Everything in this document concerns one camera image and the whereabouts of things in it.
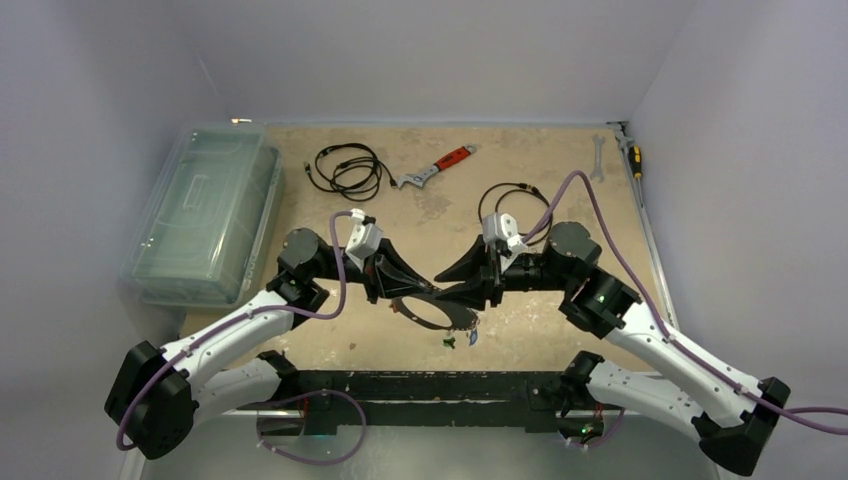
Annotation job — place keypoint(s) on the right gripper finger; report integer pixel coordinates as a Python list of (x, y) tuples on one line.
[(467, 299), (474, 264)]

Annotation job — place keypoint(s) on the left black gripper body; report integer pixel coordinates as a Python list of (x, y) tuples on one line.
[(372, 281)]

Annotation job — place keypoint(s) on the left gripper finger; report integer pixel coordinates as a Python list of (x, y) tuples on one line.
[(388, 250), (392, 288)]

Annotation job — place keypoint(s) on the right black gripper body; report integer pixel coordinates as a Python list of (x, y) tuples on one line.
[(495, 277)]

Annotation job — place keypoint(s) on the large metal key ring plate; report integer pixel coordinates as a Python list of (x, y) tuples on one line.
[(401, 306)]

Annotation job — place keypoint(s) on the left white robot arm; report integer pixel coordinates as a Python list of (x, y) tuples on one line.
[(161, 393)]

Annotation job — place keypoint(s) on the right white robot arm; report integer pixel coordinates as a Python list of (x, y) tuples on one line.
[(728, 413)]

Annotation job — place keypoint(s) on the silver open-end wrench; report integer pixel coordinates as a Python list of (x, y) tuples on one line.
[(597, 173)]

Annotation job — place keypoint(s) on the clear plastic storage box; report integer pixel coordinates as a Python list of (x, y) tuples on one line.
[(201, 237)]

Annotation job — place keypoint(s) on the yellow black screwdriver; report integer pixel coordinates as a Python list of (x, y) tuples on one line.
[(633, 156)]

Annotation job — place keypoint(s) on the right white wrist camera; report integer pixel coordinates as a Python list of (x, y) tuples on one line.
[(500, 230)]

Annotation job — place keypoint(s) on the red handled adjustable wrench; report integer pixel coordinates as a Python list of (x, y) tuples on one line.
[(420, 179)]

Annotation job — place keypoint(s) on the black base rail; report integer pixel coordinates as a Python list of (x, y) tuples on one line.
[(535, 401)]

